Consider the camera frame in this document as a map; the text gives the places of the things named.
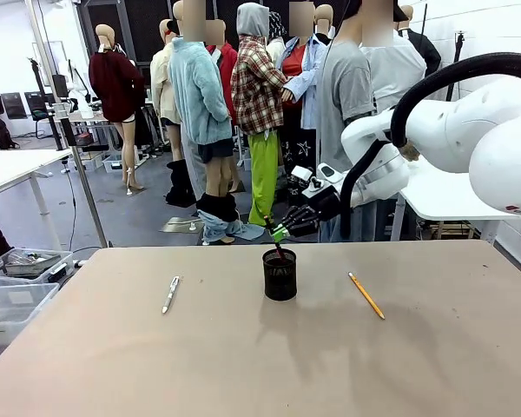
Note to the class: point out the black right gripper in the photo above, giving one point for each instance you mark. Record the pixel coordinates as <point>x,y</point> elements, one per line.
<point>325,202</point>

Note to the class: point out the red black pen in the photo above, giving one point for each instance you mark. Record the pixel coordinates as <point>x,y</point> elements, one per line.
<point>279,250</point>

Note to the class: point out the yellow pencil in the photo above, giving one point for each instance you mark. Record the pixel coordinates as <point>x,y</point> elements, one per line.
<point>366,295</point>

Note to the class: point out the white ballpoint pen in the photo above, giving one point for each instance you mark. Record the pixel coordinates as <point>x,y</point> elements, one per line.
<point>171,294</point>

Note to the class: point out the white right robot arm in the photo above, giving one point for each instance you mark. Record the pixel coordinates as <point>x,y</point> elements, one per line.
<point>451,121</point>

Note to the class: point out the black mesh pen holder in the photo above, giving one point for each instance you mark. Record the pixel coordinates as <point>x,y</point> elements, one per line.
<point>280,282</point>

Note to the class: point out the person right hand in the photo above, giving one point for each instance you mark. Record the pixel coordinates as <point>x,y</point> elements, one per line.
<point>410,152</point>

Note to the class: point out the person in gray t-shirt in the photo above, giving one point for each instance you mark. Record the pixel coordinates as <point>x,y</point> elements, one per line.
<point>343,87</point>

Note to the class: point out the mannequin plaid hooded shirt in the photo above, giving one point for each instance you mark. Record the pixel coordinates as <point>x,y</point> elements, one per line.
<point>256,87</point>

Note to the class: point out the mannequin light blue fleece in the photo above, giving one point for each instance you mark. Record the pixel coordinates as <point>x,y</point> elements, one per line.
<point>195,91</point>

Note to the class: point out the mannequin white shirt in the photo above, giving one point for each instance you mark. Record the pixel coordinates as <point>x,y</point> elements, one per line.
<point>395,74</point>

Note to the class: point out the mannequin red jacket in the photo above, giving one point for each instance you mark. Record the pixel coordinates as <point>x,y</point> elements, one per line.
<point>228,61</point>

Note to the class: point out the mannequin patterned headscarf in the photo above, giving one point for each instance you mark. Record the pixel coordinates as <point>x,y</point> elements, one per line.
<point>278,26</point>

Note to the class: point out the mannequin cream jacket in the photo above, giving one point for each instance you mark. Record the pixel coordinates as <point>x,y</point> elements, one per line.
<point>160,82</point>

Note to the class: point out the mannequin black top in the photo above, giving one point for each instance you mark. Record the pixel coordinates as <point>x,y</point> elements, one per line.
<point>324,17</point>

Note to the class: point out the mannequin black suit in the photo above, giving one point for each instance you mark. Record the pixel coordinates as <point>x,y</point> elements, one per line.
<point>427,52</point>

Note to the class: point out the slanted metal pole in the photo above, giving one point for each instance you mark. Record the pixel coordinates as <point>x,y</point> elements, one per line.
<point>92,202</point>

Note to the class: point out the black tripod stand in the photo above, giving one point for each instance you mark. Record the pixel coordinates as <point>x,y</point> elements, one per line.
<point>457,65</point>

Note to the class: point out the mannequin maroon sweater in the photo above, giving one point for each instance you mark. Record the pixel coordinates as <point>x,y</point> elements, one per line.
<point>115,82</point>

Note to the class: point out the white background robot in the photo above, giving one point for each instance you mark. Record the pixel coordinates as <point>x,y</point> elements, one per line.
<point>76,82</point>

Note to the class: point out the clear bin with tools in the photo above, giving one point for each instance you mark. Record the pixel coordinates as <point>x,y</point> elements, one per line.
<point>26,265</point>

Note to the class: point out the black office chair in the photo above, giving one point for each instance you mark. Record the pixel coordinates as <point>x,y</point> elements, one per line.
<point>14,105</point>
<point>37,106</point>

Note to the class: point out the empty clear plastic bin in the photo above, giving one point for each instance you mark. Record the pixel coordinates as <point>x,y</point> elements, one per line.
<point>21,299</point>

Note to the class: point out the white table thin legs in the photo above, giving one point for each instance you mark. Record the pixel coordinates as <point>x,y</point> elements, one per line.
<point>13,167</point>

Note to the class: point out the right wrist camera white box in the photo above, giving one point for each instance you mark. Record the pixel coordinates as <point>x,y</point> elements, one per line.
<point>301,172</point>

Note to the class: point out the metal mannequin base plate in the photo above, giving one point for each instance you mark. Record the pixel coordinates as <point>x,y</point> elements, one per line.
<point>176,225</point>

